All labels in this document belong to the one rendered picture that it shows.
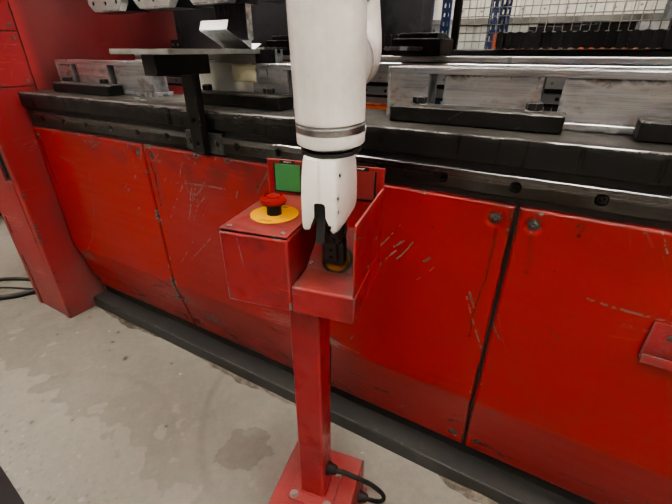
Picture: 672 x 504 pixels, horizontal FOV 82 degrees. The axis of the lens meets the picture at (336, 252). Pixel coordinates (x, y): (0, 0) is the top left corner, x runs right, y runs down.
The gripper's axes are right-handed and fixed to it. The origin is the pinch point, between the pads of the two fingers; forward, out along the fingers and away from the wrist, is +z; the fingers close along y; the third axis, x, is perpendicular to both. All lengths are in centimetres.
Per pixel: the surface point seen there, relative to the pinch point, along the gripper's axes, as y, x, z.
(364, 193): -9.5, 1.9, -5.2
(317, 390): 3.4, -2.9, 28.3
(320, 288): 5.5, -0.3, 2.9
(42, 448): 13, -85, 73
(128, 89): -55, -86, -10
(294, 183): -9.5, -10.0, -5.6
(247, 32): -48, -38, -26
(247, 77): -46, -38, -16
